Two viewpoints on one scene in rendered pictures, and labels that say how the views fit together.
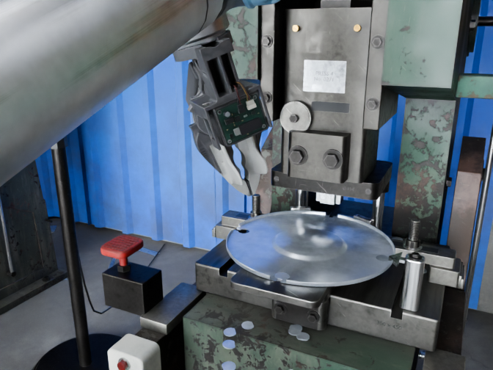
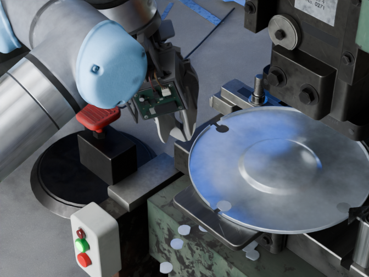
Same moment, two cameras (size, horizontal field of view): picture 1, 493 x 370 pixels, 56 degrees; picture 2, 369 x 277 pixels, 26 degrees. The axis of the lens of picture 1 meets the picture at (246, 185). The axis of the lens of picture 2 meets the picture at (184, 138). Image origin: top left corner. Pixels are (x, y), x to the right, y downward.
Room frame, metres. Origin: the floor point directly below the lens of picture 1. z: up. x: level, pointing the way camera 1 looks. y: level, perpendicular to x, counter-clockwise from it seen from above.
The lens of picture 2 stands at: (-0.18, -0.29, 1.64)
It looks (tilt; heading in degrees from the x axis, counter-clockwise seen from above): 41 degrees down; 21
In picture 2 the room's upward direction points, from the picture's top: straight up
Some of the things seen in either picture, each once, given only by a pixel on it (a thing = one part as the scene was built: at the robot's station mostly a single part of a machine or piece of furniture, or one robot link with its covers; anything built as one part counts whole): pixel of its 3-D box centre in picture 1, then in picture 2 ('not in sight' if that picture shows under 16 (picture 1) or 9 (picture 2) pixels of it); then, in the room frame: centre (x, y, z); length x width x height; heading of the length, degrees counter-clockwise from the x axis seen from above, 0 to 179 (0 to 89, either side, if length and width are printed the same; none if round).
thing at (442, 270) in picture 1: (417, 247); not in sight; (0.79, -0.32, 0.76); 0.17 x 0.06 x 0.10; 64
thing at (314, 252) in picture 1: (309, 242); (280, 165); (0.74, -0.11, 0.78); 0.29 x 0.29 x 0.01
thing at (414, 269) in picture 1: (412, 280); (368, 238); (0.67, -0.27, 0.75); 0.03 x 0.03 x 0.10; 64
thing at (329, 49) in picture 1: (330, 90); (333, 6); (0.82, -0.15, 1.04); 0.17 x 0.15 x 0.30; 154
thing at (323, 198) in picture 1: (329, 192); not in sight; (0.85, -0.16, 0.84); 0.05 x 0.03 x 0.04; 64
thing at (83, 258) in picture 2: not in sight; (83, 259); (0.64, 0.21, 0.54); 0.03 x 0.01 x 0.03; 64
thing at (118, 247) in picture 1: (123, 260); (99, 126); (0.79, 0.23, 0.72); 0.07 x 0.06 x 0.08; 154
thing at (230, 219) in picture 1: (252, 216); (254, 97); (0.93, -0.01, 0.76); 0.17 x 0.06 x 0.10; 64
